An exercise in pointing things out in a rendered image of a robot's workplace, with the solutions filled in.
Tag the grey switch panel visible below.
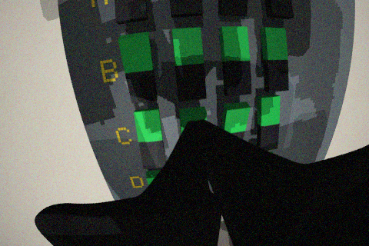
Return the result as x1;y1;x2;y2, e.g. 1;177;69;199
58;0;356;201

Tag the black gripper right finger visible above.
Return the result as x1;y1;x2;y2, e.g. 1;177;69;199
196;120;369;246

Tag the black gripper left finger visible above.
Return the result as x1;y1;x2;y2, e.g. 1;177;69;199
35;121;222;246

